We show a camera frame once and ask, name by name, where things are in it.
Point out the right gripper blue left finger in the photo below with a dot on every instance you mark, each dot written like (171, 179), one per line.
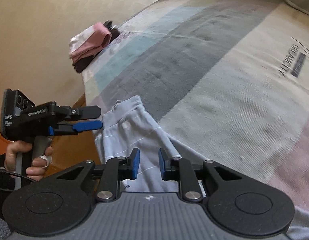
(113, 172)

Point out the black sleeved left forearm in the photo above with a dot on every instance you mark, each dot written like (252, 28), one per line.
(7, 183)

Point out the dark folded garment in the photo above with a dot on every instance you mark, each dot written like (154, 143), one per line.
(82, 64)

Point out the pink folded towel stack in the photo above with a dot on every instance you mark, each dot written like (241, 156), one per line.
(89, 42)

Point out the person left hand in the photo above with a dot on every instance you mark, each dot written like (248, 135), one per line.
(38, 167)

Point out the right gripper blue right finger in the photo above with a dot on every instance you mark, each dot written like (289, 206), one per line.
(180, 170)

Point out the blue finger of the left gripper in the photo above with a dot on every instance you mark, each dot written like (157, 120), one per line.
(62, 129)
(85, 113)

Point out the grey striped pants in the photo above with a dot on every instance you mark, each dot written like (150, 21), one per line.
(128, 125)

